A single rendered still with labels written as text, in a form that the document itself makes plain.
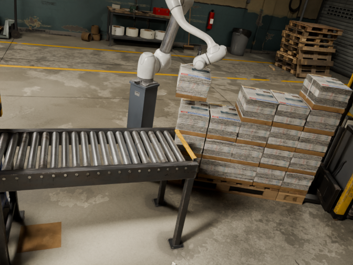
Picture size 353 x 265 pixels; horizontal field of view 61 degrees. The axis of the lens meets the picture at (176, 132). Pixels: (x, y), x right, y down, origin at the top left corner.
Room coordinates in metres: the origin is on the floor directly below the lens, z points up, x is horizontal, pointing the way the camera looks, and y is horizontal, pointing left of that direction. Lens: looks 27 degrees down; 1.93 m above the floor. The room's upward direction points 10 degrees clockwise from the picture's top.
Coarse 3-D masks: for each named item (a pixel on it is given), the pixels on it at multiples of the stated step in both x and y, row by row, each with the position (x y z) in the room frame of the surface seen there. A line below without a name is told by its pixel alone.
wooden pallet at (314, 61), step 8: (304, 48) 8.27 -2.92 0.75; (312, 48) 8.40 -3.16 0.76; (320, 48) 8.54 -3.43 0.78; (328, 48) 8.68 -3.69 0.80; (304, 56) 8.40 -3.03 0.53; (312, 56) 8.53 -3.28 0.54; (320, 56) 8.67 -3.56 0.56; (328, 56) 8.78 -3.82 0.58; (304, 64) 8.20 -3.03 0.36; (312, 64) 8.33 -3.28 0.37; (320, 64) 8.47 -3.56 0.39; (328, 64) 8.61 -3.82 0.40; (296, 72) 8.19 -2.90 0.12; (304, 72) 8.32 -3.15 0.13; (312, 72) 8.42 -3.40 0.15; (328, 72) 8.71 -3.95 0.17
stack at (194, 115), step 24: (192, 120) 2.56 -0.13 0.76; (216, 120) 2.57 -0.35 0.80; (240, 120) 2.60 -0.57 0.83; (192, 144) 2.56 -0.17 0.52; (216, 144) 2.56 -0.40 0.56; (240, 144) 2.58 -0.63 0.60; (288, 144) 2.59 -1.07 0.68; (216, 168) 2.58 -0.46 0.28; (240, 168) 2.58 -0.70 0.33; (264, 168) 2.59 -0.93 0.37; (240, 192) 2.59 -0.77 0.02; (264, 192) 2.59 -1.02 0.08
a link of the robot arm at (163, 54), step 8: (184, 0) 2.70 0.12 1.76; (192, 0) 2.80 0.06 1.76; (184, 8) 2.74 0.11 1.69; (168, 24) 2.81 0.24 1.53; (176, 24) 2.77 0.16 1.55; (168, 32) 2.79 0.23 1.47; (176, 32) 2.81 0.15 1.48; (168, 40) 2.79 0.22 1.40; (160, 48) 2.82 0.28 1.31; (168, 48) 2.81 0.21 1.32; (160, 56) 2.79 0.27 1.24; (168, 56) 2.81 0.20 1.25; (160, 64) 2.76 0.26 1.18; (168, 64) 2.85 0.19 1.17; (160, 72) 2.83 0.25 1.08
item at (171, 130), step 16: (32, 128) 1.86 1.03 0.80; (48, 128) 1.90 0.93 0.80; (64, 128) 1.94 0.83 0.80; (80, 128) 1.98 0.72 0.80; (96, 128) 2.02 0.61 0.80; (112, 128) 2.07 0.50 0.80; (128, 128) 2.12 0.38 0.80; (144, 128) 2.16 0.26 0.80; (160, 128) 2.21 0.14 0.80; (80, 144) 1.94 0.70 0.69
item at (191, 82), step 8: (184, 72) 2.62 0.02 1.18; (192, 72) 2.66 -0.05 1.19; (200, 72) 2.70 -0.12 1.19; (208, 72) 2.73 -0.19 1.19; (184, 80) 2.58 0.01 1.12; (192, 80) 2.58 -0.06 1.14; (200, 80) 2.58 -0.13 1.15; (208, 80) 2.58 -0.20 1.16; (176, 88) 2.60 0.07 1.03; (184, 88) 2.59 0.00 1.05; (192, 88) 2.59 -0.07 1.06; (200, 88) 2.60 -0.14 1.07; (208, 88) 2.59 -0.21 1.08; (200, 96) 2.60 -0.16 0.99
